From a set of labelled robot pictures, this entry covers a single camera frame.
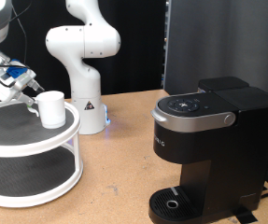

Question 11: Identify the white mug with green tape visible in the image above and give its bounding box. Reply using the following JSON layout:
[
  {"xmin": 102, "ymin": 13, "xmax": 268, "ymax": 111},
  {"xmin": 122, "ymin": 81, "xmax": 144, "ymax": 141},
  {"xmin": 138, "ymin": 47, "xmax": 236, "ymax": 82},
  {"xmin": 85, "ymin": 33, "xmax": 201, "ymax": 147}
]
[{"xmin": 26, "ymin": 90, "xmax": 67, "ymax": 130}]

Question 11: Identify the black Keurig coffee machine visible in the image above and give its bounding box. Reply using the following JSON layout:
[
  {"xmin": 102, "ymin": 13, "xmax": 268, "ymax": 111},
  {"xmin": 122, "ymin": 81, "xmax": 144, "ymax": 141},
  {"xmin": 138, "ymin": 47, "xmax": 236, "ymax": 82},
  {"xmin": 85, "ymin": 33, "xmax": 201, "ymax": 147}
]
[{"xmin": 148, "ymin": 76, "xmax": 268, "ymax": 224}]

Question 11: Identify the white two-tier turntable shelf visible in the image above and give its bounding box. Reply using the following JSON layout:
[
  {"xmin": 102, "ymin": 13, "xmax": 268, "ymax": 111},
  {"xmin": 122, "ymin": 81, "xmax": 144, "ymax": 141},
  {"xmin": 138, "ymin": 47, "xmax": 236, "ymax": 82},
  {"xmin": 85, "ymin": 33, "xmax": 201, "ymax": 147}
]
[{"xmin": 0, "ymin": 96, "xmax": 86, "ymax": 209}]

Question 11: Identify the black backdrop curtain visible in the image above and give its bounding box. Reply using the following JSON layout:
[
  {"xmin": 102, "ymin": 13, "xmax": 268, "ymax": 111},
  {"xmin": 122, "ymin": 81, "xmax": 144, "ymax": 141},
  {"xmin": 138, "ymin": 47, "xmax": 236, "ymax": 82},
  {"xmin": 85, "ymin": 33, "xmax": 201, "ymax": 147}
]
[{"xmin": 0, "ymin": 0, "xmax": 166, "ymax": 102}]

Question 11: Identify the dark grey partition panel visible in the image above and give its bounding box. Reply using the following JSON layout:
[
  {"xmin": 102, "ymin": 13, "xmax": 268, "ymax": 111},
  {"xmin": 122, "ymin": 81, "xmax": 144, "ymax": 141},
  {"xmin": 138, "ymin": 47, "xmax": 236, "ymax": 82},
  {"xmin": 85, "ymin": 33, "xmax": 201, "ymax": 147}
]
[{"xmin": 163, "ymin": 0, "xmax": 268, "ymax": 200}]

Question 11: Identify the black tape strip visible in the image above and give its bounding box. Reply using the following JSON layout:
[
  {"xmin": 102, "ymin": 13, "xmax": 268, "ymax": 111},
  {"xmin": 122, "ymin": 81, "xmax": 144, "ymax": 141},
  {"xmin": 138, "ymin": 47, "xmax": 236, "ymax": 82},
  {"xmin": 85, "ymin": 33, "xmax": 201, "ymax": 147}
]
[{"xmin": 233, "ymin": 206, "xmax": 259, "ymax": 224}]

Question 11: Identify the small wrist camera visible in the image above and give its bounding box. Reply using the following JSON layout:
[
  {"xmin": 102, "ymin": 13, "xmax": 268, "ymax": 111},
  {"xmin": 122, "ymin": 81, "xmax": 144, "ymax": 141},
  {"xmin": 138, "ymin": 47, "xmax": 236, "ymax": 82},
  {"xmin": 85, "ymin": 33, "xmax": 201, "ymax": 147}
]
[{"xmin": 5, "ymin": 59, "xmax": 36, "ymax": 91}]

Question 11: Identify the black camera cable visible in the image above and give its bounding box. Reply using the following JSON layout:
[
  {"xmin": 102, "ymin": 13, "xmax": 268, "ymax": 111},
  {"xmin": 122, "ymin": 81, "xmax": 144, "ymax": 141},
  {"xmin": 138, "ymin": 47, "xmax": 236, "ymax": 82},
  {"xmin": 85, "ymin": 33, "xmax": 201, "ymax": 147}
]
[{"xmin": 0, "ymin": 0, "xmax": 33, "ymax": 105}]

